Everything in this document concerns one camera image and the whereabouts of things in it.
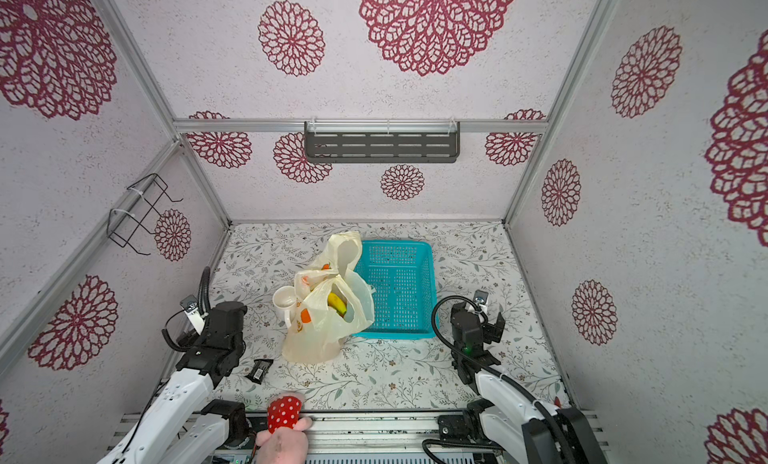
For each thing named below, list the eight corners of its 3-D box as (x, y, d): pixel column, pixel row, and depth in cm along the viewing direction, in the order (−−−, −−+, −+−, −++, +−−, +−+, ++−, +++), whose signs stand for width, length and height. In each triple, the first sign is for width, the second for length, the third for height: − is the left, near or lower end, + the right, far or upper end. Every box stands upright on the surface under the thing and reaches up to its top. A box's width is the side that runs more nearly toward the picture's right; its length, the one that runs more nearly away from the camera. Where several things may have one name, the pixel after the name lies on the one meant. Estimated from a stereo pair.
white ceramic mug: (282, 335, 92) (274, 322, 86) (278, 302, 100) (271, 289, 93) (302, 329, 94) (296, 316, 87) (297, 297, 101) (291, 283, 94)
